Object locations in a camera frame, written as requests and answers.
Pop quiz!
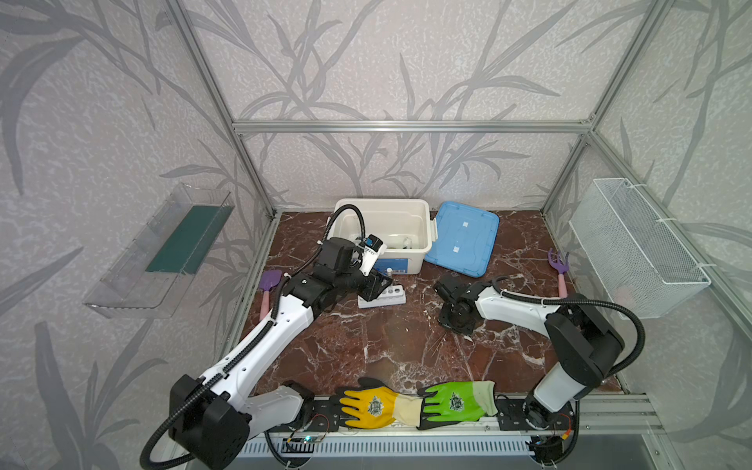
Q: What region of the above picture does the white plastic storage bin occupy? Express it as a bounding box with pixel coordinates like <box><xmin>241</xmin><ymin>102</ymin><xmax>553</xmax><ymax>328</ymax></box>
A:
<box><xmin>335</xmin><ymin>199</ymin><xmax>437</xmax><ymax>275</ymax></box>

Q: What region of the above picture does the clear wall shelf green mat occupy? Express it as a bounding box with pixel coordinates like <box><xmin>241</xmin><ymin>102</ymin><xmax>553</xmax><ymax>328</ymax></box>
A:
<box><xmin>83</xmin><ymin>183</ymin><xmax>235</xmax><ymax>319</ymax></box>

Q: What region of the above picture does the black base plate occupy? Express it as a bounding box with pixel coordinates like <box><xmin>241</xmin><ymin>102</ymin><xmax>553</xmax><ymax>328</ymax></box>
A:
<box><xmin>271</xmin><ymin>394</ymin><xmax>576</xmax><ymax>437</ymax></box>

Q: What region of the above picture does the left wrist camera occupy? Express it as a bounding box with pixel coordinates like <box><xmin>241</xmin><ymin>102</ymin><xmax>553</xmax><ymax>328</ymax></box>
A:
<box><xmin>360</xmin><ymin>234</ymin><xmax>388</xmax><ymax>276</ymax></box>

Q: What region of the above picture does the aluminium frame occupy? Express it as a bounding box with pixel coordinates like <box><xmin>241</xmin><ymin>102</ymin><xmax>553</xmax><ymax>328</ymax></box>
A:
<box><xmin>163</xmin><ymin>0</ymin><xmax>752</xmax><ymax>424</ymax></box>

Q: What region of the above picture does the yellow work glove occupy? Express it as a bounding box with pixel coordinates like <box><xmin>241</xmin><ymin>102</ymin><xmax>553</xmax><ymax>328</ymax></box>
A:
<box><xmin>329</xmin><ymin>377</ymin><xmax>422</xmax><ymax>430</ymax></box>

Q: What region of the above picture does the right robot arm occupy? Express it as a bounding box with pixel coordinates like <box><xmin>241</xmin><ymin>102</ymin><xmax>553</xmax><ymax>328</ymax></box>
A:
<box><xmin>434</xmin><ymin>274</ymin><xmax>646</xmax><ymax>428</ymax></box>

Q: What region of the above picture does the green work glove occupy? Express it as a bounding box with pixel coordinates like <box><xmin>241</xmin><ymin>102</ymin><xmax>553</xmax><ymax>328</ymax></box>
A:
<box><xmin>418</xmin><ymin>381</ymin><xmax>499</xmax><ymax>431</ymax></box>

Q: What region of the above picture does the blue plastic bin lid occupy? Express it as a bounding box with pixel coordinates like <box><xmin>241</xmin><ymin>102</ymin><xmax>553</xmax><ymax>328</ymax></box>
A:
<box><xmin>425</xmin><ymin>202</ymin><xmax>499</xmax><ymax>278</ymax></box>

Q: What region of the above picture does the white wire mesh basket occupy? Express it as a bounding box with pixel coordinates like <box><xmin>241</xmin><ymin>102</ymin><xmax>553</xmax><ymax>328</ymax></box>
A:
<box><xmin>570</xmin><ymin>178</ymin><xmax>711</xmax><ymax>319</ymax></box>

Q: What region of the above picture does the white test tube rack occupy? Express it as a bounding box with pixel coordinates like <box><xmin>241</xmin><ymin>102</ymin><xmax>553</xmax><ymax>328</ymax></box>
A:
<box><xmin>358</xmin><ymin>285</ymin><xmax>407</xmax><ymax>309</ymax></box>

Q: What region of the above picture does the purple toy shovel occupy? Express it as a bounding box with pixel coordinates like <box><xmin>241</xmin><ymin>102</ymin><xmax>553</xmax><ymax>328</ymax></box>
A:
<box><xmin>260</xmin><ymin>269</ymin><xmax>283</xmax><ymax>320</ymax></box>

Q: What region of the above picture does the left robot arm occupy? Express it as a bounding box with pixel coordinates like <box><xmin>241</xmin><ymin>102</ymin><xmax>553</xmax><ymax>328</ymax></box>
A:
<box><xmin>139</xmin><ymin>232</ymin><xmax>392</xmax><ymax>469</ymax></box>

